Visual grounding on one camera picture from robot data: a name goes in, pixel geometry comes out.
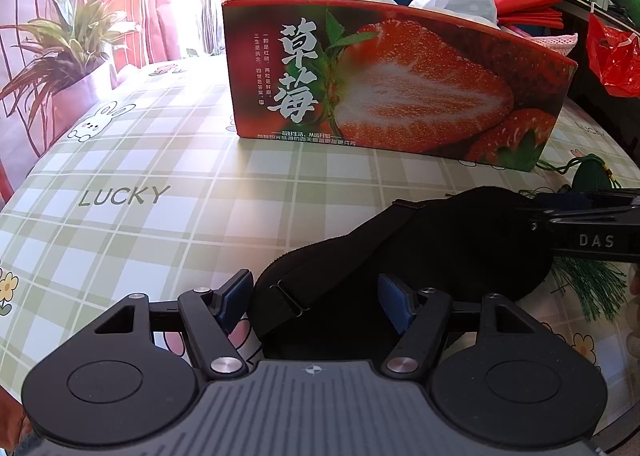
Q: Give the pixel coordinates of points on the red strawberry cardboard box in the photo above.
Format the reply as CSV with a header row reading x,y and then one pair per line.
x,y
400,86

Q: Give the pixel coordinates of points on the red cloth with white pattern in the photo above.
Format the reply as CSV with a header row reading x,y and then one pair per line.
x,y
530,6

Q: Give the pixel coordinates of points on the dark side shelf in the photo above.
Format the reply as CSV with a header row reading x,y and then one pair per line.
x,y
575,6

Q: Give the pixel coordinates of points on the pink mesh cloth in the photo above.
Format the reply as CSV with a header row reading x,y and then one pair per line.
x,y
555,42

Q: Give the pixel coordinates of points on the green tassel ornament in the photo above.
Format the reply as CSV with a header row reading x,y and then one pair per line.
x,y
592,176

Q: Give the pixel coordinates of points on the black eye mask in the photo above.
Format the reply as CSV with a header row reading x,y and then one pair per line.
x,y
425,246

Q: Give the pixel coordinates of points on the red plastic bag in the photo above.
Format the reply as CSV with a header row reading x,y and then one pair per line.
x,y
615,61

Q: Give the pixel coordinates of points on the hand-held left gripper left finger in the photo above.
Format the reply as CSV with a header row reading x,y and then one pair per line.
x,y
235,298

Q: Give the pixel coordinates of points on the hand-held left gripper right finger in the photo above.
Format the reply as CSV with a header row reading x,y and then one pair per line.
x,y
395,303

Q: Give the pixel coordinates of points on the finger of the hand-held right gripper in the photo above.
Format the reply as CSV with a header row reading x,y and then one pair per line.
x,y
575,203

